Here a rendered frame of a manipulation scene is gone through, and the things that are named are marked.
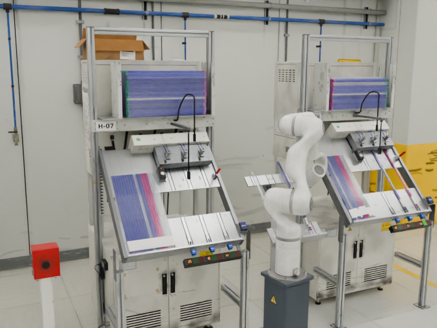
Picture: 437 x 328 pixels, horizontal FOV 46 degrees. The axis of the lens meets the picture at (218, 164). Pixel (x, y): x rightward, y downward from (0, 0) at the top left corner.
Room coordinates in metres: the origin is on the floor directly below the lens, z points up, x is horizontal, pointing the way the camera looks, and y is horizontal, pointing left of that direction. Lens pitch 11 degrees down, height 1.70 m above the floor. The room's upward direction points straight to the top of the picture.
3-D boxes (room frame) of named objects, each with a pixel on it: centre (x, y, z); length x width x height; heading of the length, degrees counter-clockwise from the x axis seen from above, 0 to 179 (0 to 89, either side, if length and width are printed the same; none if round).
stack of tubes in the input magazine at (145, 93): (3.16, 0.33, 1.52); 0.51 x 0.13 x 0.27; 115
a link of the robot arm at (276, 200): (2.39, -0.31, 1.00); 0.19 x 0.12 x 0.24; 68
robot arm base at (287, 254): (2.37, -0.34, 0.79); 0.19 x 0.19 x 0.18
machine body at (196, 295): (3.24, 0.44, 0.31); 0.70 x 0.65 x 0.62; 115
